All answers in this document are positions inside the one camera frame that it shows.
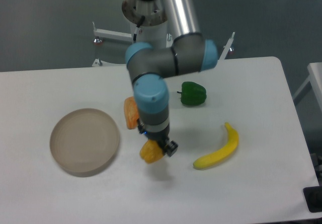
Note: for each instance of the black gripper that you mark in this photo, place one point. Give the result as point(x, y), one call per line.
point(160, 134)

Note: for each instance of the yellow bell pepper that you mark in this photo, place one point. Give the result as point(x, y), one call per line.
point(151, 152)

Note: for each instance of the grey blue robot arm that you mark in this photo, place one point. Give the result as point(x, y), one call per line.
point(149, 67)

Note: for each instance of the green bell pepper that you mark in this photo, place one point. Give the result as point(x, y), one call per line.
point(192, 94)

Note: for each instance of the yellow banana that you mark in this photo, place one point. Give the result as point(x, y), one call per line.
point(221, 154)

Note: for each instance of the orange triangular food toy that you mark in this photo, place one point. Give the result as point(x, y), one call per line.
point(131, 113)

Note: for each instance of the beige round plate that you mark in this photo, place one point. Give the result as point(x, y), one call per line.
point(84, 141)

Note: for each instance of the black box at edge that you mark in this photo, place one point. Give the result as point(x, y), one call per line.
point(313, 198)

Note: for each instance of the white side table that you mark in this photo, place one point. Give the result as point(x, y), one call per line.
point(312, 82)

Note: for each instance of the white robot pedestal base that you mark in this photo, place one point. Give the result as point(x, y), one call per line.
point(168, 30)

